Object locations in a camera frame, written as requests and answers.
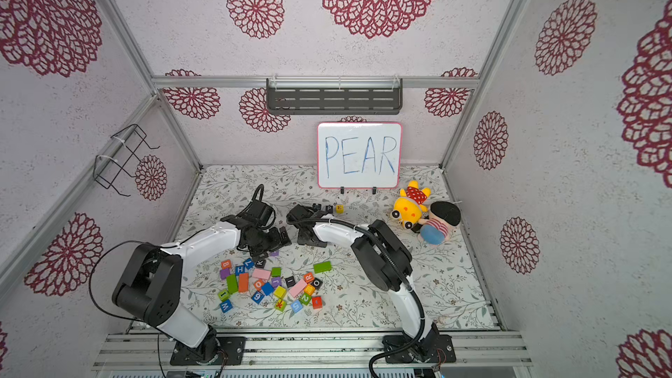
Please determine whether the black I letter block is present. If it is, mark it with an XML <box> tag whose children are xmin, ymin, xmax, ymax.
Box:
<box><xmin>285</xmin><ymin>276</ymin><xmax>296</xmax><ymax>288</ymax></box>

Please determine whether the long pink block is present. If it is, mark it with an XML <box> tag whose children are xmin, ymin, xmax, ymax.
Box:
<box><xmin>288</xmin><ymin>279</ymin><xmax>308</xmax><ymax>299</ymax></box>

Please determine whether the pink framed whiteboard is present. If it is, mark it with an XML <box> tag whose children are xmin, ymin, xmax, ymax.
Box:
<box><xmin>317</xmin><ymin>122</ymin><xmax>403</xmax><ymax>189</ymax></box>

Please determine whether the green 2 letter block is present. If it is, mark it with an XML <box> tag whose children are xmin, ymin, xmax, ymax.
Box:
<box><xmin>299</xmin><ymin>293</ymin><xmax>312</xmax><ymax>306</ymax></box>

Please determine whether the red cube block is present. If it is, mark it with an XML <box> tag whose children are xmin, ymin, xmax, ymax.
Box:
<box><xmin>311</xmin><ymin>297</ymin><xmax>323</xmax><ymax>309</ymax></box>

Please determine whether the striped plush doll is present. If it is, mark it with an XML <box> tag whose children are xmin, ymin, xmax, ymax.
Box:
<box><xmin>418</xmin><ymin>201</ymin><xmax>462</xmax><ymax>245</ymax></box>

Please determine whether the floral table mat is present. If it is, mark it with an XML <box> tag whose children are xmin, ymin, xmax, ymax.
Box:
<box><xmin>178</xmin><ymin>166</ymin><xmax>498</xmax><ymax>329</ymax></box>

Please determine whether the black O letter block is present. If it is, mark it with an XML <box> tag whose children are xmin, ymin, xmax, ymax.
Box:
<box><xmin>311</xmin><ymin>278</ymin><xmax>323</xmax><ymax>290</ymax></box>

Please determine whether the green rectangular block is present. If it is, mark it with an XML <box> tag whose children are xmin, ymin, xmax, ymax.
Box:
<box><xmin>313</xmin><ymin>261</ymin><xmax>333</xmax><ymax>274</ymax></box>

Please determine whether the orange rectangular block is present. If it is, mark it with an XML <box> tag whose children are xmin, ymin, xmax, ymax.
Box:
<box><xmin>238</xmin><ymin>273</ymin><xmax>250</xmax><ymax>293</ymax></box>

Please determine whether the grey metal wall shelf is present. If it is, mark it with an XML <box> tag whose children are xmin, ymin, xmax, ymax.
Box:
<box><xmin>266</xmin><ymin>78</ymin><xmax>404</xmax><ymax>116</ymax></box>

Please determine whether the yellow plush toy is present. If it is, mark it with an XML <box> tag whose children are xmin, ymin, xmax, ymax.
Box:
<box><xmin>390</xmin><ymin>180</ymin><xmax>432</xmax><ymax>229</ymax></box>

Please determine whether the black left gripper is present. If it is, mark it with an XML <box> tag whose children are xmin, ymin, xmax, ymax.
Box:
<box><xmin>247</xmin><ymin>226</ymin><xmax>292</xmax><ymax>264</ymax></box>

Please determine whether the pink flat block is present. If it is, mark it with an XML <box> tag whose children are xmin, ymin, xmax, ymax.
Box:
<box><xmin>250</xmin><ymin>268</ymin><xmax>271</xmax><ymax>281</ymax></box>

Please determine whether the orange B letter block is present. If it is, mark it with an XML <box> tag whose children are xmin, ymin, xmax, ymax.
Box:
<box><xmin>304</xmin><ymin>285</ymin><xmax>316</xmax><ymax>296</ymax></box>

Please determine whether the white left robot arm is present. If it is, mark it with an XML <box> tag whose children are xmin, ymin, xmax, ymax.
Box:
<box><xmin>112</xmin><ymin>211</ymin><xmax>291</xmax><ymax>366</ymax></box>

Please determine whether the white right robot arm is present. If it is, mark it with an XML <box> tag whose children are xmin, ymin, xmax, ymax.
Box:
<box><xmin>286</xmin><ymin>205</ymin><xmax>456</xmax><ymax>369</ymax></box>

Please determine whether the blue W letter block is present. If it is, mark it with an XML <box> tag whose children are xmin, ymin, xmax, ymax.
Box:
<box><xmin>220</xmin><ymin>300</ymin><xmax>233</xmax><ymax>313</ymax></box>

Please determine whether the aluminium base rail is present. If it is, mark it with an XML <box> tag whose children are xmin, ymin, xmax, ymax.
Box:
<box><xmin>91</xmin><ymin>330</ymin><xmax>533</xmax><ymax>372</ymax></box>

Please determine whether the green tall block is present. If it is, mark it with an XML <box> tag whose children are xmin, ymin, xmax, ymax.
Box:
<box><xmin>226</xmin><ymin>275</ymin><xmax>239</xmax><ymax>294</ymax></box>

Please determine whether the black wire wall rack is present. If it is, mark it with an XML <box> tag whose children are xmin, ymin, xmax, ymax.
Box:
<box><xmin>92</xmin><ymin>124</ymin><xmax>159</xmax><ymax>197</ymax></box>

